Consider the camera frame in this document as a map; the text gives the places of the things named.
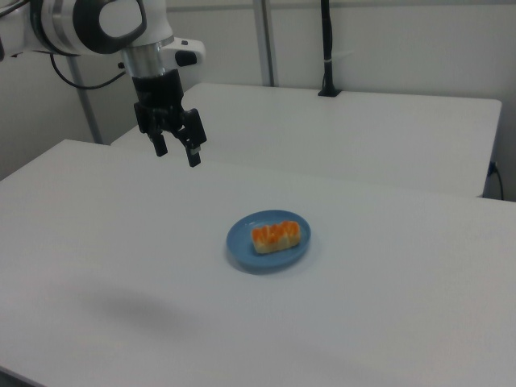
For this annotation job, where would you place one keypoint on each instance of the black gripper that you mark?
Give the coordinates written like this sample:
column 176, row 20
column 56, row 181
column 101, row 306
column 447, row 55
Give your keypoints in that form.
column 159, row 98

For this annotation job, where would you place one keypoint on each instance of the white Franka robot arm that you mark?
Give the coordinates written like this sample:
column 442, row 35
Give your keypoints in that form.
column 101, row 24

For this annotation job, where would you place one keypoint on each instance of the orange topped bread loaf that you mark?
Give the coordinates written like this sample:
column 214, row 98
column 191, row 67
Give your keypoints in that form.
column 276, row 237

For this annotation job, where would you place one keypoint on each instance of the blue round plate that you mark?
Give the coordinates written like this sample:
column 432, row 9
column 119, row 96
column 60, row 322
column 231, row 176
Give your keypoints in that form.
column 250, row 250

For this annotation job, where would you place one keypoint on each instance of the grey metal wall post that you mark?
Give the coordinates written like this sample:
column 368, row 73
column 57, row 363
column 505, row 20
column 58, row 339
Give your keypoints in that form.
column 267, row 40

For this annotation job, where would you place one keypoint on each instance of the black camera stand pole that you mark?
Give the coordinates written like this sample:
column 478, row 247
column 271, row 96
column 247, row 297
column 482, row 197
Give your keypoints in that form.
column 328, row 48

